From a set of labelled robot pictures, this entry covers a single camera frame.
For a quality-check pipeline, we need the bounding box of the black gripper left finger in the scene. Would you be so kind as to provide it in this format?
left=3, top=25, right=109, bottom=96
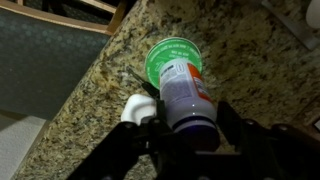
left=67, top=99, right=175, bottom=180

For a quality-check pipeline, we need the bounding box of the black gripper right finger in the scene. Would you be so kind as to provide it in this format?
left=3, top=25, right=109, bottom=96
left=215, top=100, right=320, bottom=180

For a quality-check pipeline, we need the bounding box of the white supplement bottle orange label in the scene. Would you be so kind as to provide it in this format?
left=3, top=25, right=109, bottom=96
left=159, top=58, right=222, bottom=153

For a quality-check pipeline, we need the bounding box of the granite kitchen counter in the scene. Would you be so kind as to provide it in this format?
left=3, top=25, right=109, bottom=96
left=11, top=0, right=320, bottom=180

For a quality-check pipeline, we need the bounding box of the small white plastic object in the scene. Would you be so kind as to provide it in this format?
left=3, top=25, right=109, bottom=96
left=120, top=93, right=158, bottom=126

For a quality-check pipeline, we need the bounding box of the small dark key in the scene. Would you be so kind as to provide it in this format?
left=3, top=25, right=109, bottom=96
left=125, top=65, right=160, bottom=100

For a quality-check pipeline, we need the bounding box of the green round plastic lid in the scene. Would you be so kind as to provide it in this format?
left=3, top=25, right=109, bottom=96
left=144, top=37, right=204, bottom=90

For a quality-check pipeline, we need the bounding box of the white plastic spoon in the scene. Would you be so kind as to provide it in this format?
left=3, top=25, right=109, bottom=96
left=261, top=0, right=320, bottom=51

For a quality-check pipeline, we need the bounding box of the wooden chair dark seat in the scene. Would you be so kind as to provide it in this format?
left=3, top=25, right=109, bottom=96
left=0, top=0, right=129, bottom=122

